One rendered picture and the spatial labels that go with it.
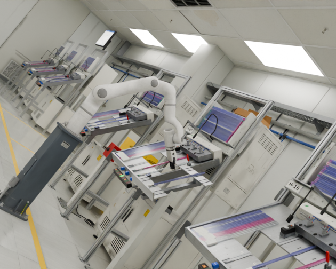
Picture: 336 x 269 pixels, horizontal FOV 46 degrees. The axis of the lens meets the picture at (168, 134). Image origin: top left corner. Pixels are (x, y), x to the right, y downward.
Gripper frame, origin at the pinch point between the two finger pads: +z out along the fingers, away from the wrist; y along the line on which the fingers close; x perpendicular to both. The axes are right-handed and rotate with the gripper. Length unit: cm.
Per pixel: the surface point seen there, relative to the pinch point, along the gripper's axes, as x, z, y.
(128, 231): 42, 50, 6
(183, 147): -21.1, -4.7, 20.1
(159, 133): -47, 20, 135
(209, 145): -38.1, -6.6, 5.0
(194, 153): -21.8, -4.8, 1.0
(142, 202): 23.4, 33.5, 17.0
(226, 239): 17, 1, -107
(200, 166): -20.2, 1.9, -9.9
